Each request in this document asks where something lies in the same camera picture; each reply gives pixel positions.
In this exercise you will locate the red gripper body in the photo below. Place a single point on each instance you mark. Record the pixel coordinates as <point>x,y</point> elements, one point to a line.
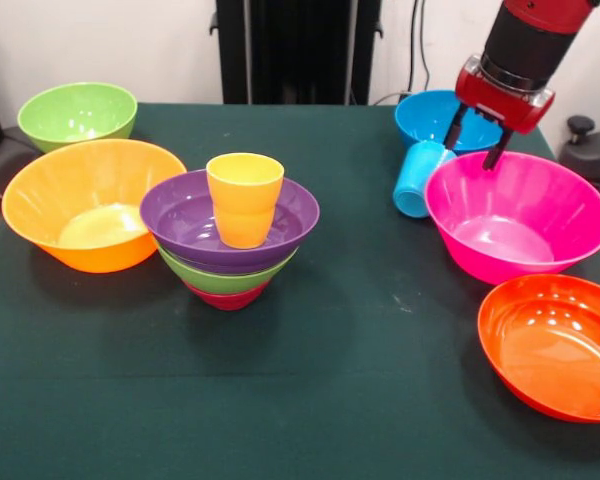
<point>500,107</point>

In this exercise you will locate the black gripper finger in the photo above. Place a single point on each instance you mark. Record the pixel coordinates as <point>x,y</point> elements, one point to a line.
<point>454,130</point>
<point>497,150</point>

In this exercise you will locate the blue bowl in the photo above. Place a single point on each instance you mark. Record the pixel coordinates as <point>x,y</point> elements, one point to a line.
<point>425,117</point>

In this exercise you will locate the blue cup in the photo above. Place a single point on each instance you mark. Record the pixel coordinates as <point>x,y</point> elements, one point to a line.
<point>420,175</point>

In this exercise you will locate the yellow cup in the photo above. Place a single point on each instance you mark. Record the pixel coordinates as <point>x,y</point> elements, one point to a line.
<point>245,210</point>

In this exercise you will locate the green bowl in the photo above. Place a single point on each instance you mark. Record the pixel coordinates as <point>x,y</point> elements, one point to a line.
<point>215,281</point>
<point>75,112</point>

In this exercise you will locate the small crimson bowl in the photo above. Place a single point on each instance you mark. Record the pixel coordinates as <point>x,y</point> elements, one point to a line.
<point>225,301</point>

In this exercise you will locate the purple bowl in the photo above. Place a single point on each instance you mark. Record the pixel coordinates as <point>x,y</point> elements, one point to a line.
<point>180,225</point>

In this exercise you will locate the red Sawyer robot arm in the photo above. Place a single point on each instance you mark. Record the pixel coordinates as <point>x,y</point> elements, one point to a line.
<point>530,40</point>

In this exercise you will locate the large magenta bowl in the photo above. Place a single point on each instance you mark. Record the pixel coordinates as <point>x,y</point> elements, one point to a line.
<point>515,215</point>

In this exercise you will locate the black stand base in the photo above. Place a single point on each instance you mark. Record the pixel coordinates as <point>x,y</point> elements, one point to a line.
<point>590,150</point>
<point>5,155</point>

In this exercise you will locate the orange-red shallow bowl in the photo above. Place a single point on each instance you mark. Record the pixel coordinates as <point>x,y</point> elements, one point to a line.
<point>555,350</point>

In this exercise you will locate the dark green table cloth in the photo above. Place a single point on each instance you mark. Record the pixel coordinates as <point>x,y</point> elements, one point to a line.
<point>300,390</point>

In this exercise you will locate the large orange bowl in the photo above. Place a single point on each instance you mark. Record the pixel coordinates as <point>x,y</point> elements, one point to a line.
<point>80,200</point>

